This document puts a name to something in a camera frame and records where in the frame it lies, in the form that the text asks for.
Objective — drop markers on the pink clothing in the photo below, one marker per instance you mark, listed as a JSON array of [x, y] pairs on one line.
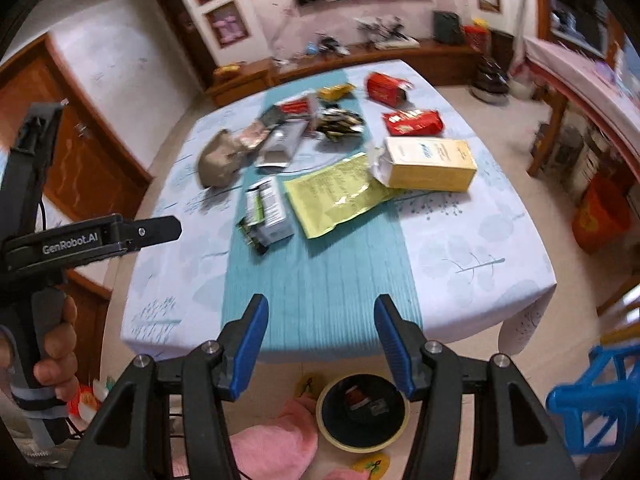
[[280, 440]]

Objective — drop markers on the red white packet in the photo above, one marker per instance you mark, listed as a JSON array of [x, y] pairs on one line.
[[295, 106]]

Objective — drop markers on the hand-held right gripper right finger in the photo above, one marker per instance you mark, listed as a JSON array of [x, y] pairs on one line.
[[392, 345]]

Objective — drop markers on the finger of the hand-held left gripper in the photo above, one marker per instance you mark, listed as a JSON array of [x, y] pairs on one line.
[[152, 231]]

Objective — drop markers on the brown paper bag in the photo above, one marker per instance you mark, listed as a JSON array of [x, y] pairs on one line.
[[217, 157]]

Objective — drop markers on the red snack packet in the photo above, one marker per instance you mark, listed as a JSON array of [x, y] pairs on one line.
[[412, 122]]

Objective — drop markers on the silver foil packet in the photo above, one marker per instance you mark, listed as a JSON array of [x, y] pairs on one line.
[[280, 147]]

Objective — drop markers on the person's left hand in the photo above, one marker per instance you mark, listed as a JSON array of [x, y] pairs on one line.
[[57, 355]]

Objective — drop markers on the red white wrapper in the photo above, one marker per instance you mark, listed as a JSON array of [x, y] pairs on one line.
[[82, 400]]

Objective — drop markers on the dark green box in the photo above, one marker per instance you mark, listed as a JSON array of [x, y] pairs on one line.
[[447, 27]]

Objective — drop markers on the black gold wrappers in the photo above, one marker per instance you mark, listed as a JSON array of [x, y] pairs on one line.
[[340, 122]]

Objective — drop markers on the red carton box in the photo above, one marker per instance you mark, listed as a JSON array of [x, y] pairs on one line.
[[385, 87]]

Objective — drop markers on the shiny brown packet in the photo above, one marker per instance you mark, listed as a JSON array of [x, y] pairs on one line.
[[252, 136]]

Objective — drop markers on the round cream trash bin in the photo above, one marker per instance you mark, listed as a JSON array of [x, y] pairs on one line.
[[362, 412]]

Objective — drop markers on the white wall shelf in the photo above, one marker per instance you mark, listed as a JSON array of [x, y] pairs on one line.
[[212, 0]]

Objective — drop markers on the red yellow container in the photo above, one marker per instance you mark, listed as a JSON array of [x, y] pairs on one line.
[[476, 35]]

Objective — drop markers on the wooden side table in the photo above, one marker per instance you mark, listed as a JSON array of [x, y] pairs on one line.
[[575, 75]]

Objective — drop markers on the wooden door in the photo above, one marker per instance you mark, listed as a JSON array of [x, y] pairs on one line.
[[90, 160]]

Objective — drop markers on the dark round stacked pot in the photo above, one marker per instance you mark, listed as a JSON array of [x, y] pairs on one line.
[[492, 82]]

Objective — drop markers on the yellow-green flat packet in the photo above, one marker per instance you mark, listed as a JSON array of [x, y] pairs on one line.
[[330, 200]]

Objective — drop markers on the small yellow packet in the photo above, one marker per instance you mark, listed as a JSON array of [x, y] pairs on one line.
[[335, 91]]

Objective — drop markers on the wooden television cabinet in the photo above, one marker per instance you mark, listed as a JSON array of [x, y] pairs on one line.
[[350, 62]]

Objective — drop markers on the orange bucket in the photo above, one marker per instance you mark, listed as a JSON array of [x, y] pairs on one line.
[[597, 210]]

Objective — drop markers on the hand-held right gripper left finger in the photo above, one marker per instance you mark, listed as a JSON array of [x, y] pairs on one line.
[[252, 340]]

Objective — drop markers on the yellow carton box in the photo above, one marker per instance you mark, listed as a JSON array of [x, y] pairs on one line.
[[435, 170]]

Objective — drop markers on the blue plastic stool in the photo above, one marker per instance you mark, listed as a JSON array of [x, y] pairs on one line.
[[590, 400]]

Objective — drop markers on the teal white tablecloth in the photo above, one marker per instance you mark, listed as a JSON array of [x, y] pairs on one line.
[[320, 280]]

